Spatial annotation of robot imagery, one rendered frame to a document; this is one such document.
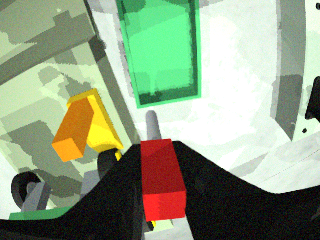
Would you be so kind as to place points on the pale green ramp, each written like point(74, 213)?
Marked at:
point(51, 50)

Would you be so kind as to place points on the red-headed pin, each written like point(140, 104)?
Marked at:
point(161, 179)

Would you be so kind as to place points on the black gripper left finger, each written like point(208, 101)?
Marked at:
point(112, 210)

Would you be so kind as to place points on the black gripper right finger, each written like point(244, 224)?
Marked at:
point(220, 206)

